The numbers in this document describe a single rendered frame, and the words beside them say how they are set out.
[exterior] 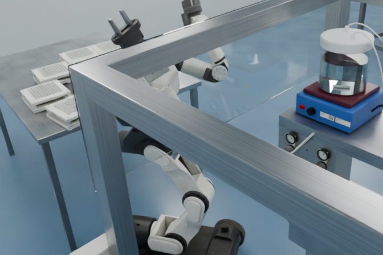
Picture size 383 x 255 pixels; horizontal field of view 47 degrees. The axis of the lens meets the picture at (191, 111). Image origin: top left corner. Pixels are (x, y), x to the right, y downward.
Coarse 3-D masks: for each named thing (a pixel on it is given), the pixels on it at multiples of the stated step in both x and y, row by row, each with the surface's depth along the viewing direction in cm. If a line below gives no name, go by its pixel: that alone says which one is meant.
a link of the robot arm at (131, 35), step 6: (126, 24) 158; (132, 24) 155; (138, 24) 155; (120, 30) 156; (126, 30) 154; (132, 30) 154; (138, 30) 156; (114, 36) 154; (120, 36) 152; (126, 36) 153; (132, 36) 155; (138, 36) 157; (114, 42) 154; (120, 42) 153; (126, 42) 154; (132, 42) 156
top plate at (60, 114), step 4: (72, 96) 265; (60, 100) 261; (52, 104) 257; (64, 104) 256; (48, 108) 253; (52, 108) 253; (56, 108) 253; (76, 108) 251; (52, 112) 250; (56, 112) 248; (60, 112) 248; (76, 112) 247; (56, 116) 248; (60, 116) 244; (64, 116) 243; (68, 116) 243; (72, 116) 243; (76, 116) 244; (64, 120) 242; (68, 120) 241
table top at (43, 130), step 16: (96, 32) 395; (48, 48) 366; (64, 48) 363; (0, 64) 341; (16, 64) 338; (32, 64) 336; (48, 64) 334; (0, 80) 313; (16, 80) 311; (32, 80) 309; (16, 96) 287; (16, 112) 267; (32, 112) 266; (32, 128) 249; (48, 128) 247; (64, 128) 246; (80, 128) 250
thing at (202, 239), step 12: (144, 216) 255; (144, 228) 247; (204, 228) 268; (216, 228) 264; (228, 228) 258; (144, 240) 247; (192, 240) 260; (204, 240) 259; (216, 240) 256; (228, 240) 255; (144, 252) 251; (156, 252) 253; (192, 252) 252; (204, 252) 251; (216, 252) 248; (228, 252) 247
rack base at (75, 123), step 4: (48, 116) 256; (52, 116) 254; (52, 120) 254; (56, 120) 250; (60, 120) 249; (76, 120) 248; (60, 124) 248; (64, 124) 245; (72, 124) 244; (76, 124) 245; (68, 128) 242; (72, 128) 244
